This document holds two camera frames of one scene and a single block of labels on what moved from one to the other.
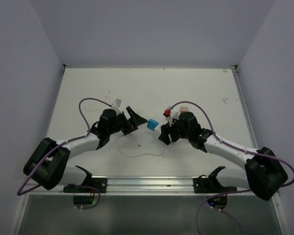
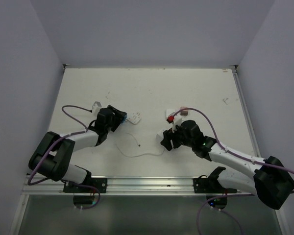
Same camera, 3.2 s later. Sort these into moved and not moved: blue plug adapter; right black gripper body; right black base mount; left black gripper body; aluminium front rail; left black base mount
Moved: right black gripper body; blue plug adapter; left black gripper body
Not moved: right black base mount; aluminium front rail; left black base mount
